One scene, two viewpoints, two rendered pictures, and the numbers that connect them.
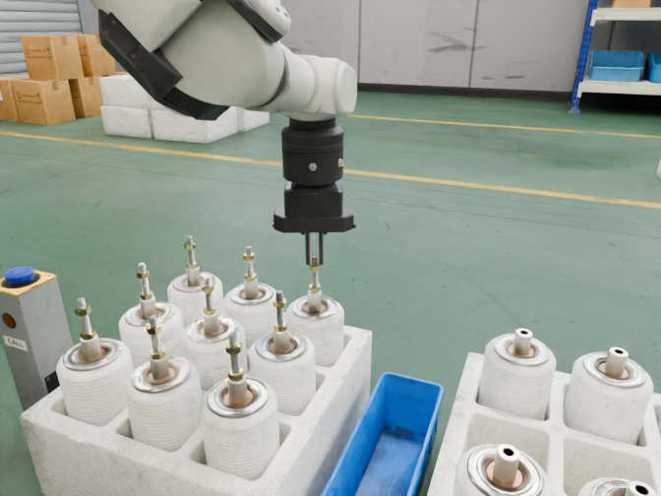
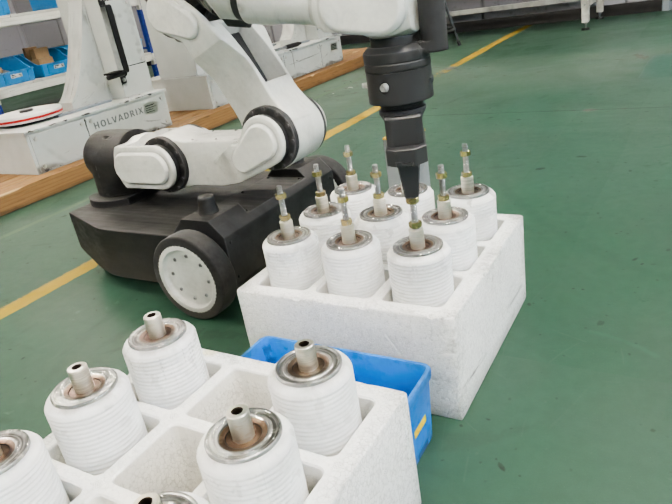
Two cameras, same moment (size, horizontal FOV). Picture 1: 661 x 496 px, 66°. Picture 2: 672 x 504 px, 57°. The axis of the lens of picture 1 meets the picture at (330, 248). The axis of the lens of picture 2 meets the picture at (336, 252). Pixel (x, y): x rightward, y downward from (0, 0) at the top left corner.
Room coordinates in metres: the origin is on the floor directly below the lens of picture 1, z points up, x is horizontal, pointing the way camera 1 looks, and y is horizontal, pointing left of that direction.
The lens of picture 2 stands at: (0.77, -0.83, 0.63)
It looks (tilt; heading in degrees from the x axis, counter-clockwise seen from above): 24 degrees down; 101
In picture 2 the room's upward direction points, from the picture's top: 10 degrees counter-clockwise
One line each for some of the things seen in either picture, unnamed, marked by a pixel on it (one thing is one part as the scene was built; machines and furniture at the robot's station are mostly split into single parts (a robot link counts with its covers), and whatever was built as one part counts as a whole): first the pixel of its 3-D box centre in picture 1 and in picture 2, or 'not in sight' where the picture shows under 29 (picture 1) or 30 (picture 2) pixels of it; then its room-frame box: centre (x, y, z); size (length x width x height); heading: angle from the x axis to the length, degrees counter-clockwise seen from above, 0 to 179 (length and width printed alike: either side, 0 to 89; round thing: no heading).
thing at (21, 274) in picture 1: (20, 277); not in sight; (0.70, 0.48, 0.32); 0.04 x 0.04 x 0.02
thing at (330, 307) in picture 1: (315, 307); (417, 246); (0.72, 0.03, 0.25); 0.08 x 0.08 x 0.01
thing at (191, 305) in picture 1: (199, 326); (471, 237); (0.81, 0.24, 0.16); 0.10 x 0.10 x 0.18
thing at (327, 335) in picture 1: (315, 353); (423, 298); (0.72, 0.03, 0.16); 0.10 x 0.10 x 0.18
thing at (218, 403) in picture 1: (238, 397); (288, 236); (0.51, 0.11, 0.25); 0.08 x 0.08 x 0.01
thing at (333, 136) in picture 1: (309, 106); (404, 22); (0.74, 0.03, 0.57); 0.11 x 0.11 x 0.11; 76
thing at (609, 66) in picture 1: (614, 65); not in sight; (4.51, -2.37, 0.36); 0.50 x 0.38 x 0.21; 158
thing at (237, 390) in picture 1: (237, 388); (287, 229); (0.51, 0.11, 0.26); 0.02 x 0.02 x 0.03
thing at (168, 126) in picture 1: (196, 121); not in sight; (3.39, 0.88, 0.09); 0.39 x 0.39 x 0.18; 70
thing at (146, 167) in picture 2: not in sight; (168, 157); (0.07, 0.67, 0.28); 0.21 x 0.20 x 0.13; 157
